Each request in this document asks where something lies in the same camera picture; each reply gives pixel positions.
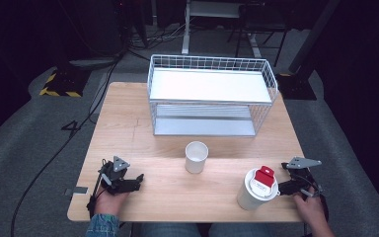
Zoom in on left hand-held gripper cable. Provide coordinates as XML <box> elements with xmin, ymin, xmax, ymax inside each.
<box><xmin>86</xmin><ymin>159</ymin><xmax>111</xmax><ymax>219</ymax></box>

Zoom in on hand-held gripper cable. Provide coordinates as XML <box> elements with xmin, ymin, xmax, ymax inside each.
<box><xmin>304</xmin><ymin>176</ymin><xmax>331</xmax><ymax>237</ymax></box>
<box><xmin>86</xmin><ymin>159</ymin><xmax>111</xmax><ymax>219</ymax></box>

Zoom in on white cup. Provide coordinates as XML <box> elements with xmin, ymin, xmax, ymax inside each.
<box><xmin>185</xmin><ymin>140</ymin><xmax>209</xmax><ymax>175</ymax></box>

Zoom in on right hand-held gripper cable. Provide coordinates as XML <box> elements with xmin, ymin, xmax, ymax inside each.
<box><xmin>304</xmin><ymin>176</ymin><xmax>331</xmax><ymax>237</ymax></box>

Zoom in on yellow black striped stand base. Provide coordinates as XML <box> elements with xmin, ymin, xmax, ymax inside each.
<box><xmin>38</xmin><ymin>67</ymin><xmax>92</xmax><ymax>99</ymax></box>

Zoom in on person's right hand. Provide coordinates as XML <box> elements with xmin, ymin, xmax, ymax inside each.
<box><xmin>293</xmin><ymin>192</ymin><xmax>329</xmax><ymax>231</ymax></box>

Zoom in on person's left hand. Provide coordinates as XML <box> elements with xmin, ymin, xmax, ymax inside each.
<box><xmin>93</xmin><ymin>188</ymin><xmax>130</xmax><ymax>218</ymax></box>

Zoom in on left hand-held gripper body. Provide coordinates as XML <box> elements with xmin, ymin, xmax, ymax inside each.
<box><xmin>97</xmin><ymin>155</ymin><xmax>136</xmax><ymax>196</ymax></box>

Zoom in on black chair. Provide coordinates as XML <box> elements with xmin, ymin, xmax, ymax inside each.
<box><xmin>227</xmin><ymin>2</ymin><xmax>291</xmax><ymax>68</ymax></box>

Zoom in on person's leg in jeans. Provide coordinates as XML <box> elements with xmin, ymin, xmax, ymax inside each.
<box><xmin>140</xmin><ymin>222</ymin><xmax>202</xmax><ymax>237</ymax></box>
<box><xmin>208</xmin><ymin>222</ymin><xmax>274</xmax><ymax>237</ymax></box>

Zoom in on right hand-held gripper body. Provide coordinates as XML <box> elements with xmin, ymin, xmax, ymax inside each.
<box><xmin>285</xmin><ymin>156</ymin><xmax>323</xmax><ymax>198</ymax></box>

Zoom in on white desk frame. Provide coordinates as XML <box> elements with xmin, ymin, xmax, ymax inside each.
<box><xmin>181</xmin><ymin>0</ymin><xmax>265</xmax><ymax>55</ymax></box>

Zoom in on bundle of floor cables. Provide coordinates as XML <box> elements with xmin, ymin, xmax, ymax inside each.
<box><xmin>124</xmin><ymin>16</ymin><xmax>191</xmax><ymax>52</ymax></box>

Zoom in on grey tape strip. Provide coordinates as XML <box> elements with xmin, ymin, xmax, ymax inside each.
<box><xmin>64</xmin><ymin>186</ymin><xmax>89</xmax><ymax>198</ymax></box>

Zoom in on white wire shelf rack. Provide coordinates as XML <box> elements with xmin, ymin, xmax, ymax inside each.
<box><xmin>146</xmin><ymin>53</ymin><xmax>279</xmax><ymax>138</ymax></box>

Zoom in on dark slanted stand with base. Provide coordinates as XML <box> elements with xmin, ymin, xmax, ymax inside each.
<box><xmin>275</xmin><ymin>0</ymin><xmax>343</xmax><ymax>102</ymax></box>

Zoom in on long black floor cable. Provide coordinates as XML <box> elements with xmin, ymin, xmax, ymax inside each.
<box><xmin>10</xmin><ymin>53</ymin><xmax>123</xmax><ymax>237</ymax></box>

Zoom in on person's left leg in jeans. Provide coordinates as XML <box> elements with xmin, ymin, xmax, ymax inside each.
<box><xmin>140</xmin><ymin>222</ymin><xmax>202</xmax><ymax>237</ymax></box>

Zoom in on white tumbler with red lid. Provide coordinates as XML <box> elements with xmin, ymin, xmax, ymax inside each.
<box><xmin>236</xmin><ymin>165</ymin><xmax>281</xmax><ymax>211</ymax></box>

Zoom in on person's right leg in jeans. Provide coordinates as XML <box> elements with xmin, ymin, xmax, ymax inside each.
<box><xmin>208</xmin><ymin>222</ymin><xmax>274</xmax><ymax>237</ymax></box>

